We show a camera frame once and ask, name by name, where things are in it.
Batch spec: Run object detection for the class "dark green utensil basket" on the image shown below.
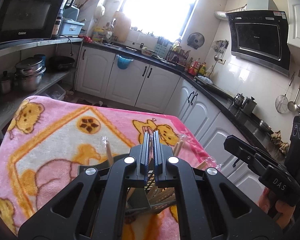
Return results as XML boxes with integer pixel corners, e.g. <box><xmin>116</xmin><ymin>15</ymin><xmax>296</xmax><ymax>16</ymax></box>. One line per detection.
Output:
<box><xmin>77</xmin><ymin>153</ymin><xmax>178</xmax><ymax>218</ymax></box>

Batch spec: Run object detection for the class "chopsticks pair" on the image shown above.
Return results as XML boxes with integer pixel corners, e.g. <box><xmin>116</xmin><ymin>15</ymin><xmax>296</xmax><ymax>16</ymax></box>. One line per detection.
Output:
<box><xmin>148</xmin><ymin>187</ymin><xmax>174</xmax><ymax>205</ymax></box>
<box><xmin>101</xmin><ymin>136</ymin><xmax>114</xmax><ymax>167</ymax></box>
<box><xmin>196</xmin><ymin>157</ymin><xmax>215</xmax><ymax>170</ymax></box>
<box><xmin>173</xmin><ymin>134</ymin><xmax>187</xmax><ymax>157</ymax></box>

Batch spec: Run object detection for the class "person's right hand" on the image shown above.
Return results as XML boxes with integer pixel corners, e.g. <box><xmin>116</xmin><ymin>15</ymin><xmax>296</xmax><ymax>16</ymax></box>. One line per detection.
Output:
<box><xmin>257</xmin><ymin>187</ymin><xmax>295</xmax><ymax>230</ymax></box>

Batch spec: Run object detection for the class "black kettle pot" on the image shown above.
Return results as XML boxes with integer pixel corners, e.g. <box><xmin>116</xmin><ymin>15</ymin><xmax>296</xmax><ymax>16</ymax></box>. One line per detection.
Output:
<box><xmin>242</xmin><ymin>96</ymin><xmax>257</xmax><ymax>116</ymax></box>

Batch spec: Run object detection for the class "pink cartoon blanket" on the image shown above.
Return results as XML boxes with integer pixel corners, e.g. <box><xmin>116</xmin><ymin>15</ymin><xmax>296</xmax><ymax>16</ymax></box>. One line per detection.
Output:
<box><xmin>0</xmin><ymin>96</ymin><xmax>217</xmax><ymax>235</ymax></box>

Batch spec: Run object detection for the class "black range hood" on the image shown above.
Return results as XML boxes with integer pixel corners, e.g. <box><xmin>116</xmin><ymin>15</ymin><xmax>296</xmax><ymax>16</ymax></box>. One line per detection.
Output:
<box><xmin>226</xmin><ymin>10</ymin><xmax>290</xmax><ymax>76</ymax></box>

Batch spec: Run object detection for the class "blue hanging trash bin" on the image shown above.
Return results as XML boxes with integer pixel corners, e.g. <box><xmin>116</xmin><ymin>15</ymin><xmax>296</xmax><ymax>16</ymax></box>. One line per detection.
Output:
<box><xmin>117</xmin><ymin>55</ymin><xmax>134</xmax><ymax>70</ymax></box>

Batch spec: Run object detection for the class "steel pot stack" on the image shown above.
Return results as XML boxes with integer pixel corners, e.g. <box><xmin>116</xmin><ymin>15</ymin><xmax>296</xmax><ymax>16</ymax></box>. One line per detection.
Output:
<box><xmin>15</xmin><ymin>57</ymin><xmax>46</xmax><ymax>92</ymax></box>

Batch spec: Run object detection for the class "metal storage shelf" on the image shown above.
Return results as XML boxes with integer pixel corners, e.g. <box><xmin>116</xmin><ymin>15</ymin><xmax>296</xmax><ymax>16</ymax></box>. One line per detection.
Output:
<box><xmin>0</xmin><ymin>36</ymin><xmax>84</xmax><ymax>140</ymax></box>

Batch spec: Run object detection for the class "blue plastic box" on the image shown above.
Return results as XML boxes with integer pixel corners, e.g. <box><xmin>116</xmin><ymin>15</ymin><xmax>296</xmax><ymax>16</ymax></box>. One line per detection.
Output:
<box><xmin>59</xmin><ymin>19</ymin><xmax>85</xmax><ymax>37</ymax></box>

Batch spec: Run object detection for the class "wooden cutting board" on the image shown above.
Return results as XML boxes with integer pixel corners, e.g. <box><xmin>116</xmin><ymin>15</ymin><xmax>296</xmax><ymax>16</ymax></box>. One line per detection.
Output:
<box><xmin>114</xmin><ymin>11</ymin><xmax>131</xmax><ymax>42</ymax></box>

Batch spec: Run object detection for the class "black microwave oven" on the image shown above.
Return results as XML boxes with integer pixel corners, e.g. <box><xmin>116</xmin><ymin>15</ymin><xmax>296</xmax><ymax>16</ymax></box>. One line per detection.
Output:
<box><xmin>0</xmin><ymin>0</ymin><xmax>64</xmax><ymax>49</ymax></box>

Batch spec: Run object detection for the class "round wall fan vent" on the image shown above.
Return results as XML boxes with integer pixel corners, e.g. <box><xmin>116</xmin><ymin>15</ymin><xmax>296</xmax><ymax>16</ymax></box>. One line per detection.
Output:
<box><xmin>187</xmin><ymin>32</ymin><xmax>205</xmax><ymax>50</ymax></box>

